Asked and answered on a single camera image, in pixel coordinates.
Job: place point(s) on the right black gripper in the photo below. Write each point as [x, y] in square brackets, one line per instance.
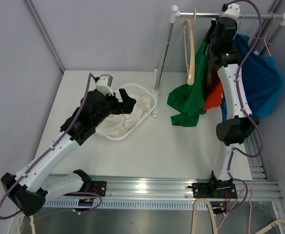
[213, 27]

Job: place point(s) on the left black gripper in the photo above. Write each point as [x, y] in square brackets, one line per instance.
[125, 107]

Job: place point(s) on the white t shirt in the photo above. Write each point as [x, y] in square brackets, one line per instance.
[118, 125]

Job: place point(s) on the beige plastic hanger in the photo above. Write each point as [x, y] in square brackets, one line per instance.
[189, 46]

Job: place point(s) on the orange t shirt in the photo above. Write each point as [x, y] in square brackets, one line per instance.
[213, 98]

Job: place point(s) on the green t shirt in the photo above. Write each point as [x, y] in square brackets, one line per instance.
[189, 100]

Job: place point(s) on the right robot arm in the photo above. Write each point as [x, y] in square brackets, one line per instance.
[240, 121]

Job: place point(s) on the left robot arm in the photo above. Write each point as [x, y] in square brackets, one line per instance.
[26, 188]

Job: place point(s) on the blue t shirt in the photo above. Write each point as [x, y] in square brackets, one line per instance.
[262, 83]

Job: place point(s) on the beige hanger on floor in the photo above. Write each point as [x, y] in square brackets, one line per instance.
[203, 218]

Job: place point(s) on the pink hanger on floor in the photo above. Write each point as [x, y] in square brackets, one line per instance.
[250, 208]

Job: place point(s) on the beige hanger at corner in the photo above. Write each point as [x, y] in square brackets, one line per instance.
[273, 224]

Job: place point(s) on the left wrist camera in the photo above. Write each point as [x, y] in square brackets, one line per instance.
[103, 84]

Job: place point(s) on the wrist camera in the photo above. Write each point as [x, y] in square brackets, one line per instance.
[103, 84]
[231, 10]

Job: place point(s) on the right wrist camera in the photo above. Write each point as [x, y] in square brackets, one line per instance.
[231, 10]

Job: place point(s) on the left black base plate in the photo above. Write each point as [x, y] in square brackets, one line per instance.
[97, 187]

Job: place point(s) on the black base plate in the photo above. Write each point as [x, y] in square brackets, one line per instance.
[214, 190]
[97, 187]

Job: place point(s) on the aluminium mounting rail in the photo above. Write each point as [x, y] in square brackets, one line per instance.
[144, 166]

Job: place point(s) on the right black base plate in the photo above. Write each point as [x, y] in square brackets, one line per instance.
[214, 190]

